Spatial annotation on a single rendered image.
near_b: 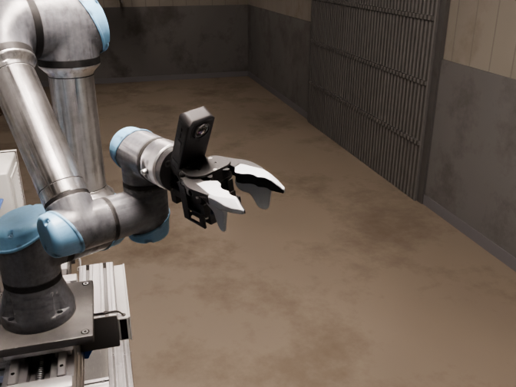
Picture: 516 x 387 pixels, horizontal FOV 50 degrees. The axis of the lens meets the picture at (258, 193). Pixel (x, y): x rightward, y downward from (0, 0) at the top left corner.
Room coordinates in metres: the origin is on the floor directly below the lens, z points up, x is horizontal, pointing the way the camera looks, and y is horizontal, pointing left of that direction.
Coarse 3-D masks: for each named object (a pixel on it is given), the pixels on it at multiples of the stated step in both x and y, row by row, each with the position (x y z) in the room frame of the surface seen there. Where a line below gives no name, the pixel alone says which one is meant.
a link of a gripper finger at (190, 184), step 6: (186, 180) 0.72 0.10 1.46; (192, 180) 0.72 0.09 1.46; (198, 180) 0.71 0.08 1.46; (204, 180) 0.73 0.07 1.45; (186, 186) 0.70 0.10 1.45; (192, 186) 0.70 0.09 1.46; (198, 186) 0.70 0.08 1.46; (192, 192) 0.69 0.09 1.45; (198, 192) 0.68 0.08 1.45; (204, 192) 0.68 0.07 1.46; (204, 198) 0.68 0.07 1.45
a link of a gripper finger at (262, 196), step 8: (240, 168) 0.74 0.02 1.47; (248, 168) 0.74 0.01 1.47; (256, 168) 0.74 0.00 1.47; (240, 176) 0.73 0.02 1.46; (248, 176) 0.72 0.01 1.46; (256, 176) 0.71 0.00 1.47; (264, 176) 0.71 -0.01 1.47; (272, 176) 0.71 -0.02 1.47; (240, 184) 0.74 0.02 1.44; (248, 184) 0.74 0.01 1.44; (256, 184) 0.71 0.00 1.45; (264, 184) 0.71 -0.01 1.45; (272, 184) 0.69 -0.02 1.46; (280, 184) 0.69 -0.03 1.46; (248, 192) 0.74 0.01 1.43; (256, 192) 0.73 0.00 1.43; (264, 192) 0.72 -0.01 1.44; (280, 192) 0.69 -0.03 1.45; (256, 200) 0.73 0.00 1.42; (264, 200) 0.72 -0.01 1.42; (264, 208) 0.73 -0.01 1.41
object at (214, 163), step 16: (160, 160) 0.80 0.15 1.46; (192, 160) 0.77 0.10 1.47; (208, 160) 0.77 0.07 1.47; (224, 160) 0.76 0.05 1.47; (160, 176) 0.79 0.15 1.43; (176, 176) 0.80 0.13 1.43; (192, 176) 0.72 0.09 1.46; (208, 176) 0.72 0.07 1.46; (224, 176) 0.74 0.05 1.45; (176, 192) 0.80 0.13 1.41; (192, 208) 0.74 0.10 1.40; (208, 208) 0.72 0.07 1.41
